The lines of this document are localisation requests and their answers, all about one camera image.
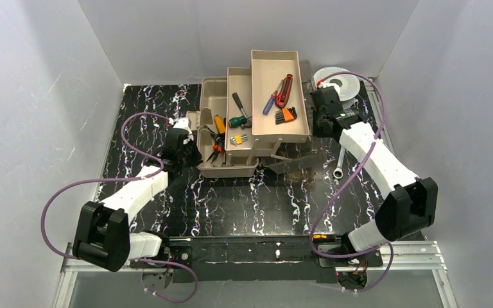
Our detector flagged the translucent brown tool box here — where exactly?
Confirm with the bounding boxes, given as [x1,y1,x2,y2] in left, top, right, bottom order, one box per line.
[187,50,324,178]

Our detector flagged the grey filament spool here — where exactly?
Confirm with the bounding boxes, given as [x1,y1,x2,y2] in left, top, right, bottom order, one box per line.
[313,66,361,101]

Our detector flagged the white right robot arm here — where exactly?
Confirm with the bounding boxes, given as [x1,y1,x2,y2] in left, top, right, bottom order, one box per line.
[311,88,438,257]

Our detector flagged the aluminium frame rail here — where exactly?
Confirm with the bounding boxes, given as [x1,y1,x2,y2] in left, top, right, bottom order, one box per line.
[54,237,457,307]

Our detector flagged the orange handled hammer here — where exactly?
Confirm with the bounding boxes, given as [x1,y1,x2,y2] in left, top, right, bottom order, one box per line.
[214,115,226,136]

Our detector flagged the yellow small hex key set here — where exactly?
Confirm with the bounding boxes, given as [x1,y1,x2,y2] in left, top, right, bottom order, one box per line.
[230,134,248,146]

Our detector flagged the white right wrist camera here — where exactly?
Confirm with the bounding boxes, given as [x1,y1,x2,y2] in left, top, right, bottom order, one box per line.
[318,82,341,95]

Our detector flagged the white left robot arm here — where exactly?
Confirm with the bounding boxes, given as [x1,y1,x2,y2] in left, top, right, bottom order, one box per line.
[73,127,202,272]

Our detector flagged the orange black screwdriver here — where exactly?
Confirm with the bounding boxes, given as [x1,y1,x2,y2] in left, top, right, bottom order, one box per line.
[311,234,338,244]

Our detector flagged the red black utility knife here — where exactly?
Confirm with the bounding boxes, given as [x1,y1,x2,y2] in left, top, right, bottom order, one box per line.
[275,74,293,109]

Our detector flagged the small black handled hammer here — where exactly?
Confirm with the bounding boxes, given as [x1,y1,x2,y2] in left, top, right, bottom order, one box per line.
[232,92,252,128]

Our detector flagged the black marbled mat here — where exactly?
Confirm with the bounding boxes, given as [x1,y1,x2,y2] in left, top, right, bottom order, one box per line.
[103,85,383,236]

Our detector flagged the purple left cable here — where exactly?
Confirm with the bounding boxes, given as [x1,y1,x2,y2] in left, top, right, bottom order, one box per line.
[40,112,199,304]

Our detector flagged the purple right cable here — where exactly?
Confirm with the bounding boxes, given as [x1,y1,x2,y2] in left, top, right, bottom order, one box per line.
[307,71,394,294]

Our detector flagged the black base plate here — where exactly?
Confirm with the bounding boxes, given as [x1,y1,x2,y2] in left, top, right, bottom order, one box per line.
[129,234,383,284]

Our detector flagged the red handled pliers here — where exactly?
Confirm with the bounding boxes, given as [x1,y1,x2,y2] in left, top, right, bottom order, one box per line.
[206,134,225,163]

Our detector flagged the green handled screwdriver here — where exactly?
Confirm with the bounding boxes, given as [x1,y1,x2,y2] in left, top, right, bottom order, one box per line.
[228,115,248,128]

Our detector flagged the purple cable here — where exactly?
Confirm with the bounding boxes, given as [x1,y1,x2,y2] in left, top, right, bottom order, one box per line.
[40,112,199,304]
[307,71,394,294]

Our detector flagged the silver combination wrench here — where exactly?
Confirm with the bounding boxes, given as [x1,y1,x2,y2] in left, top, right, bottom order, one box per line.
[333,146,346,180]

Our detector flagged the blue red screwdriver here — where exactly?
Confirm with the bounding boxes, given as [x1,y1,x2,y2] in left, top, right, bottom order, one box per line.
[263,83,281,116]

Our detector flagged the black orange hex key set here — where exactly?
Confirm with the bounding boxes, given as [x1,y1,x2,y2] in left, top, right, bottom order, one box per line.
[275,107,298,124]

